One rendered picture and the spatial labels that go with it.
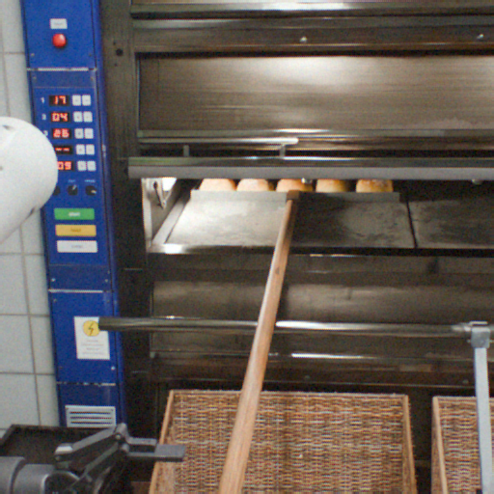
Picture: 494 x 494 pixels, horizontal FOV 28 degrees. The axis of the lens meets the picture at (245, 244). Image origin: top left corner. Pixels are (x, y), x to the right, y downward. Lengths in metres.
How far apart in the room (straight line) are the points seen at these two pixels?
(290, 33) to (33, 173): 1.03
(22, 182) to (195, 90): 1.01
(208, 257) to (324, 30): 0.56
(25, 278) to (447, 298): 0.97
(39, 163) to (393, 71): 1.10
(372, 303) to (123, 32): 0.81
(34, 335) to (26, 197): 1.24
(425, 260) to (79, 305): 0.79
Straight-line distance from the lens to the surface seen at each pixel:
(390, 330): 1.85
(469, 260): 2.21
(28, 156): 1.17
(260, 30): 2.09
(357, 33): 2.08
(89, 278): 2.26
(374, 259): 2.19
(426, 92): 2.11
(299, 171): 1.98
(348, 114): 2.09
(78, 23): 2.12
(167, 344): 2.29
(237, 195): 2.60
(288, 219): 2.34
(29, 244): 2.30
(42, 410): 2.47
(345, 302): 2.25
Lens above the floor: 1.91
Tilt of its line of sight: 19 degrees down
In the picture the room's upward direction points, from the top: 1 degrees counter-clockwise
